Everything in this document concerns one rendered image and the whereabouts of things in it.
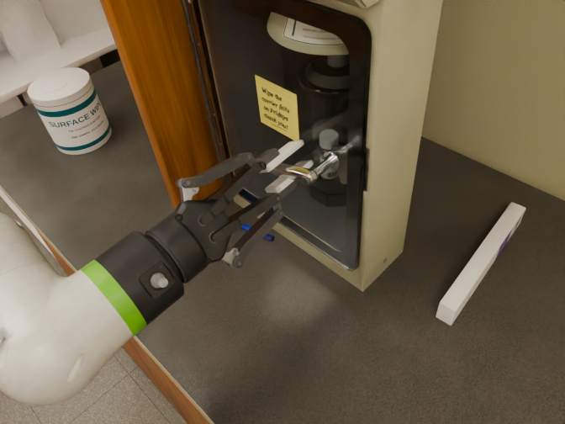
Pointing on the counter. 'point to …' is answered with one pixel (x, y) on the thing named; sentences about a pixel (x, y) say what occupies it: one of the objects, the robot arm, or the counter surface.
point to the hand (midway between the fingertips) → (285, 166)
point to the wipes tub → (71, 110)
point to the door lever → (307, 170)
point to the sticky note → (277, 108)
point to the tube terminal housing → (388, 129)
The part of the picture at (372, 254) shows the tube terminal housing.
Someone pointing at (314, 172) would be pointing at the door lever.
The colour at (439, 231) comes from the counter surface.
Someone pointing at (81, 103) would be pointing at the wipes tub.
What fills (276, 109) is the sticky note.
